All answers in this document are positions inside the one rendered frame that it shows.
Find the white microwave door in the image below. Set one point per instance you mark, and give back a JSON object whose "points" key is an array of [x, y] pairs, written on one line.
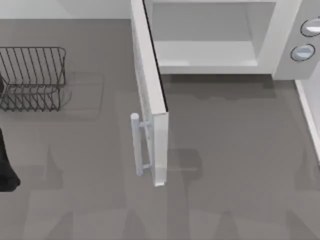
{"points": [[147, 75]]}

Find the round grey microwave knob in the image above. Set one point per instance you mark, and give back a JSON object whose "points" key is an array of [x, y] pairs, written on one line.
{"points": [[302, 52], [310, 27]]}

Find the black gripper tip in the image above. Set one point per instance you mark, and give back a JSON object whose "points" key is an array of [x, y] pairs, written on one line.
{"points": [[6, 170]]}

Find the pale microwave oven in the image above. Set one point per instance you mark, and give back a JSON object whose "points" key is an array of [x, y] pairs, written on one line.
{"points": [[280, 50]]}

